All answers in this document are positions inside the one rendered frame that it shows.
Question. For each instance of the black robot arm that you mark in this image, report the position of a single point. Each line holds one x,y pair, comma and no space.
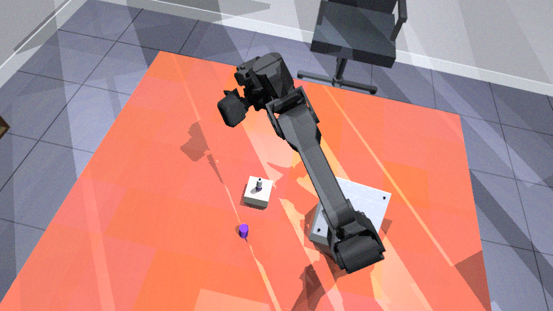
360,245

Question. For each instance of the purple marker cap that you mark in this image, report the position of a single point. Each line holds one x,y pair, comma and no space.
243,230

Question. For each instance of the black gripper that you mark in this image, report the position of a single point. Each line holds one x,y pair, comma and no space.
233,107

